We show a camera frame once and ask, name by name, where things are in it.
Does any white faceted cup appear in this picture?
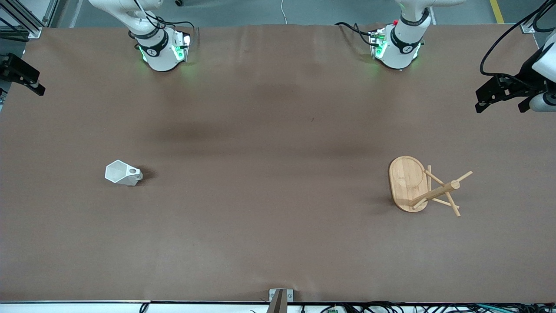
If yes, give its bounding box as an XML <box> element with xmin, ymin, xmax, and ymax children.
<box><xmin>105</xmin><ymin>160</ymin><xmax>143</xmax><ymax>186</ymax></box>

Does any brown table cover sheet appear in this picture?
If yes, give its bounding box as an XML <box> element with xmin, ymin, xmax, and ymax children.
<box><xmin>0</xmin><ymin>23</ymin><xmax>556</xmax><ymax>304</ymax></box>

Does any aluminium frame corner bracket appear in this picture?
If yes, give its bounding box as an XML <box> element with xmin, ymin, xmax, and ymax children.
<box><xmin>520</xmin><ymin>0</ymin><xmax>556</xmax><ymax>34</ymax></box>

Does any black base cable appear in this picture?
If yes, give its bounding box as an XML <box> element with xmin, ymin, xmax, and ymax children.
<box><xmin>154</xmin><ymin>19</ymin><xmax>200</xmax><ymax>42</ymax></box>
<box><xmin>335</xmin><ymin>21</ymin><xmax>375</xmax><ymax>47</ymax></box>

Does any aluminium frame profile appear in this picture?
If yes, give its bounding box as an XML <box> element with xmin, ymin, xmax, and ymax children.
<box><xmin>0</xmin><ymin>0</ymin><xmax>66</xmax><ymax>40</ymax></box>

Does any wooden cup rack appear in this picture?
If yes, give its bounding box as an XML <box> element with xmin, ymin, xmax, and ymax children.
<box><xmin>388</xmin><ymin>156</ymin><xmax>473</xmax><ymax>217</ymax></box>

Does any black cable bundle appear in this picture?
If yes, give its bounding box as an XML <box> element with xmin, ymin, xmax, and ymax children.
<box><xmin>319</xmin><ymin>301</ymin><xmax>556</xmax><ymax>313</ymax></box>

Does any black right base cable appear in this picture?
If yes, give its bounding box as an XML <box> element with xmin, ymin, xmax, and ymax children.
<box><xmin>154</xmin><ymin>19</ymin><xmax>200</xmax><ymax>42</ymax></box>

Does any black left base cable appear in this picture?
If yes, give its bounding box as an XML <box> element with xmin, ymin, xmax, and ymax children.
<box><xmin>335</xmin><ymin>21</ymin><xmax>375</xmax><ymax>47</ymax></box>

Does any grey metal camera mount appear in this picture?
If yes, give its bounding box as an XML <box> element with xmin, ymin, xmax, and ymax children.
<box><xmin>266</xmin><ymin>288</ymin><xmax>294</xmax><ymax>313</ymax></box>

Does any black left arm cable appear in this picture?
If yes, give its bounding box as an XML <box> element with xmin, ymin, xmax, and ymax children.
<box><xmin>480</xmin><ymin>0</ymin><xmax>556</xmax><ymax>78</ymax></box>

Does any white table edge rail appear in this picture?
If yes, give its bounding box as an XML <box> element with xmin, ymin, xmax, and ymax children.
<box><xmin>0</xmin><ymin>302</ymin><xmax>556</xmax><ymax>313</ymax></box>

